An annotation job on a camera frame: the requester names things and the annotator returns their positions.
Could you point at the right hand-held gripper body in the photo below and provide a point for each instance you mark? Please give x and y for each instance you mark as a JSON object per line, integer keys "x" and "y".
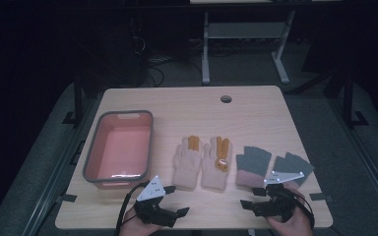
{"x": 279, "y": 203}

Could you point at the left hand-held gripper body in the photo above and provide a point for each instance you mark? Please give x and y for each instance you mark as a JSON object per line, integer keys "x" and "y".
{"x": 152, "y": 209}

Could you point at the beige glove with orange fingertips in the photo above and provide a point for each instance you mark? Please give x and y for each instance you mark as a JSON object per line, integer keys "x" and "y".
{"x": 187, "y": 164}

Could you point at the grey and pink fingerless glove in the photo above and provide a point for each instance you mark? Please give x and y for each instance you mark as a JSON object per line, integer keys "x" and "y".
{"x": 252, "y": 160}
{"x": 292, "y": 164}

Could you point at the beige glove with bear face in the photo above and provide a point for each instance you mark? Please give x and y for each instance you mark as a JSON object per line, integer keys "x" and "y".
{"x": 213, "y": 173}

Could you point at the pink basin with grey rim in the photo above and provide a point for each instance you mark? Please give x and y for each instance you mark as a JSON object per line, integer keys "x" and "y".
{"x": 121, "y": 150}

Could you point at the person's left hand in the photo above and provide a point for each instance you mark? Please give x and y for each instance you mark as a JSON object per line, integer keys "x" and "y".
{"x": 134, "y": 227}

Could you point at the person's right hand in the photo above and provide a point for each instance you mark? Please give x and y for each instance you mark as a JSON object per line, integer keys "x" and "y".
{"x": 292, "y": 227}

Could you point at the grey tape strip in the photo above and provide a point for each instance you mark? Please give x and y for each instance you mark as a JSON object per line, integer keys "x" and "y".
{"x": 67, "y": 198}
{"x": 321, "y": 197}

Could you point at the metal floor rail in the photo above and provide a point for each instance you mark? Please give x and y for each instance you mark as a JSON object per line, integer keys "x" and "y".
{"x": 367, "y": 160}
{"x": 50, "y": 190}

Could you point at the black frame post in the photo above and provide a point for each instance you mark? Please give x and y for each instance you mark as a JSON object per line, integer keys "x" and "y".
{"x": 347, "y": 95}
{"x": 77, "y": 98}

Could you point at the white metal desk frame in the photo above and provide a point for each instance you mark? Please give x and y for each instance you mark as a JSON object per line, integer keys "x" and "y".
{"x": 242, "y": 30}

